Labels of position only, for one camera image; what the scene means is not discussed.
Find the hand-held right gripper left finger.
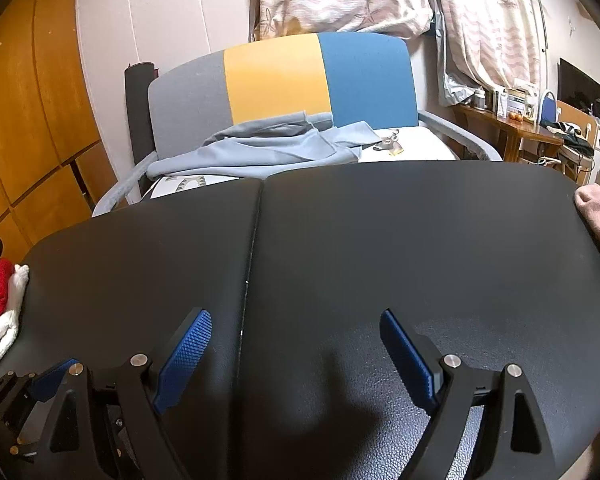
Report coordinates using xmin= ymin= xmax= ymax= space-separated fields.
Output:
xmin=27 ymin=307 xmax=213 ymax=480

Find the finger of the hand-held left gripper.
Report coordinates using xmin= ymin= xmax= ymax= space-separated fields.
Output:
xmin=29 ymin=358 xmax=81 ymax=404

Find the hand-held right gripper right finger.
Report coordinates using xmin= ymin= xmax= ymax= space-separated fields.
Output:
xmin=379 ymin=308 xmax=553 ymax=480

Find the white knitted sweater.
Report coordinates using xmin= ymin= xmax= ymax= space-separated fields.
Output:
xmin=0 ymin=262 xmax=31 ymax=391

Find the light blue garment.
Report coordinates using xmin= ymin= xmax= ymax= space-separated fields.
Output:
xmin=146 ymin=110 xmax=381 ymax=183

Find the wooden desk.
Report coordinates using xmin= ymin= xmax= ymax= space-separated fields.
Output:
xmin=452 ymin=102 xmax=566 ymax=166

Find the wooden wardrobe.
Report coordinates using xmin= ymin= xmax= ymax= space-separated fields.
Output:
xmin=0 ymin=0 xmax=118 ymax=266

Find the dark cloth pile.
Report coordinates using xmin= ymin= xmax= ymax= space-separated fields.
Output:
xmin=540 ymin=119 xmax=596 ymax=157

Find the stack of small boxes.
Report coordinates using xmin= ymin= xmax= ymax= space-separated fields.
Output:
xmin=507 ymin=80 xmax=540 ymax=120

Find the black monitor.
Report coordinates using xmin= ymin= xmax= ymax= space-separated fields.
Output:
xmin=558 ymin=57 xmax=600 ymax=116

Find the pink patterned curtain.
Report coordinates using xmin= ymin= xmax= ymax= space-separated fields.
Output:
xmin=430 ymin=0 xmax=551 ymax=107

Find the curved metal pole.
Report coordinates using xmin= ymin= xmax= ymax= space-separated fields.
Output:
xmin=532 ymin=0 xmax=552 ymax=56

